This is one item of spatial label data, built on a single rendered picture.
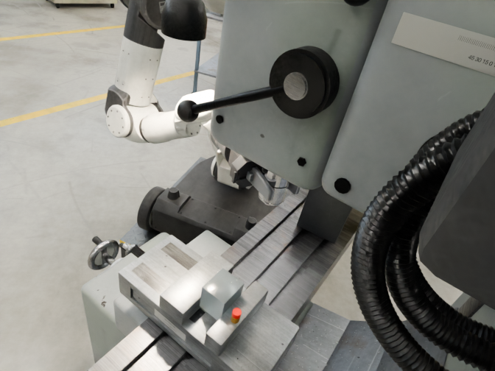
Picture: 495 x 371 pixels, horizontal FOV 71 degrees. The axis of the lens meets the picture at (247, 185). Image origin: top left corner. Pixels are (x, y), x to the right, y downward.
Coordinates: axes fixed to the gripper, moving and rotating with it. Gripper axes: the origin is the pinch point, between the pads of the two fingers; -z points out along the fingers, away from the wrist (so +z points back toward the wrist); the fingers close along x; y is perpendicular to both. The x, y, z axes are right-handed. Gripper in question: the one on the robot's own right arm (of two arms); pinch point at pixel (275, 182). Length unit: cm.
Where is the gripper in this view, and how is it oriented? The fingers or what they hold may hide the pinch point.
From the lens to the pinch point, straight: 59.6
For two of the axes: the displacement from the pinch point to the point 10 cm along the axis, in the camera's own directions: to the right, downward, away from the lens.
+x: 8.6, -1.7, 4.7
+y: -1.8, 7.8, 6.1
